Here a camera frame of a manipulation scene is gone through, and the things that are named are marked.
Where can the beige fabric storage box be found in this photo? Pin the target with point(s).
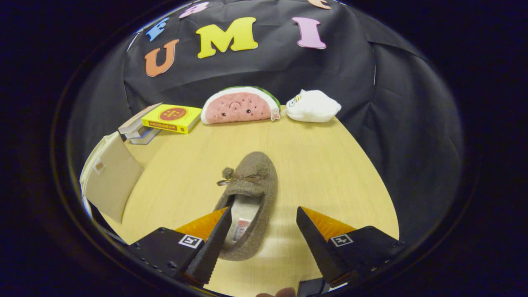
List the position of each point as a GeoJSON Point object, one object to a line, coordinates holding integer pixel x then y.
{"type": "Point", "coordinates": [113, 177]}

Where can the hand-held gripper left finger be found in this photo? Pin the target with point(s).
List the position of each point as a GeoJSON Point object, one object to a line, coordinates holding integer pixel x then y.
{"type": "Point", "coordinates": [212, 251]}

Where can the black backdrop cloth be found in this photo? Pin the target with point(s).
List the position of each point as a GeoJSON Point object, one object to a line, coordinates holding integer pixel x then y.
{"type": "Point", "coordinates": [371, 123]}

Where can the white plush toy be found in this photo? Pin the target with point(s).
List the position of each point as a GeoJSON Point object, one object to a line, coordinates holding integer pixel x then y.
{"type": "Point", "coordinates": [313, 107]}

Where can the brown fuzzy slipper shoe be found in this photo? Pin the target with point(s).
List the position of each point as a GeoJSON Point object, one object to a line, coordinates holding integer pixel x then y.
{"type": "Point", "coordinates": [258, 165]}

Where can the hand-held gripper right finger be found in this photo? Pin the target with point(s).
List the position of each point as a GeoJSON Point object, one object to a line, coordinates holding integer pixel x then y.
{"type": "Point", "coordinates": [319, 251]}

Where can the blue book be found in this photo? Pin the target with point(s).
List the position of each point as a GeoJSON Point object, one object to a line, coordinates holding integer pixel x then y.
{"type": "Point", "coordinates": [146, 138]}

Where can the beige book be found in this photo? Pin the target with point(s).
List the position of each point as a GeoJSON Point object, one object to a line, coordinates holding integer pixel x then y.
{"type": "Point", "coordinates": [136, 119]}

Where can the yellow book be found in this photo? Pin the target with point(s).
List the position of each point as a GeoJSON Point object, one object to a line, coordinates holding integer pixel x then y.
{"type": "Point", "coordinates": [171, 117]}

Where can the watermelon slice plush toy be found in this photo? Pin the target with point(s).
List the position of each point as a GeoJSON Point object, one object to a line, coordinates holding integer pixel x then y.
{"type": "Point", "coordinates": [239, 108]}

